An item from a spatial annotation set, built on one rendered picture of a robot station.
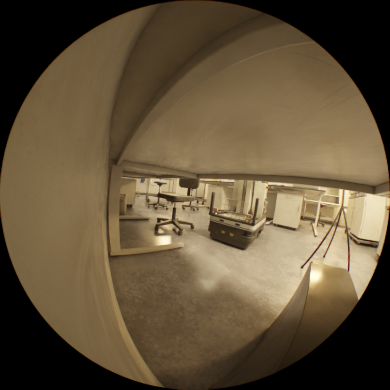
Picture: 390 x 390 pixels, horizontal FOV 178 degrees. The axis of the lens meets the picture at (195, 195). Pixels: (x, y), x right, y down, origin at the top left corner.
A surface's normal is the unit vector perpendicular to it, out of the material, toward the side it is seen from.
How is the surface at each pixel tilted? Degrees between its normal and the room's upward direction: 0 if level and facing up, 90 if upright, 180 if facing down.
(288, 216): 90
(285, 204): 90
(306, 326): 0
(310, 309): 0
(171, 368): 0
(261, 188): 90
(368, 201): 90
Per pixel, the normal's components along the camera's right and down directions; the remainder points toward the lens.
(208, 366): 0.12, -0.99
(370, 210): -0.77, -0.07
